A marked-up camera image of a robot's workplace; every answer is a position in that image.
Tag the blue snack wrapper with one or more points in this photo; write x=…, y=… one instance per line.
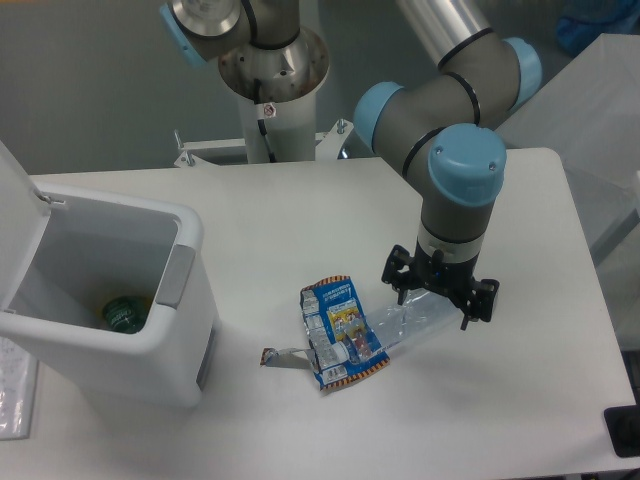
x=343, y=349

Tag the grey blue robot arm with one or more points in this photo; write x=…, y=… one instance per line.
x=436, y=137

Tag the blue object in corner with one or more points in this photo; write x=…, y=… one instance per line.
x=582, y=22

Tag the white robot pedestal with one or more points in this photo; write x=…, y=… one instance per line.
x=276, y=94

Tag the clear plastic bottle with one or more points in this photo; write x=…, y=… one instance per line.
x=421, y=316

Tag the white mounting bracket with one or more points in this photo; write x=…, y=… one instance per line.
x=329, y=146

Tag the black device at edge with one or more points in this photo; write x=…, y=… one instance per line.
x=623, y=426

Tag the paper sheet in sleeve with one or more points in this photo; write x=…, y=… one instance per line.
x=19, y=371

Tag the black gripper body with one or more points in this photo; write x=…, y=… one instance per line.
x=454, y=281

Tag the white trash can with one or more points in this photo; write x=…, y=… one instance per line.
x=67, y=251

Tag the green bottle in bin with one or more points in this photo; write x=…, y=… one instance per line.
x=126, y=314

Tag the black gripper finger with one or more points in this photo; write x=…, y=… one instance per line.
x=477, y=300
x=398, y=272

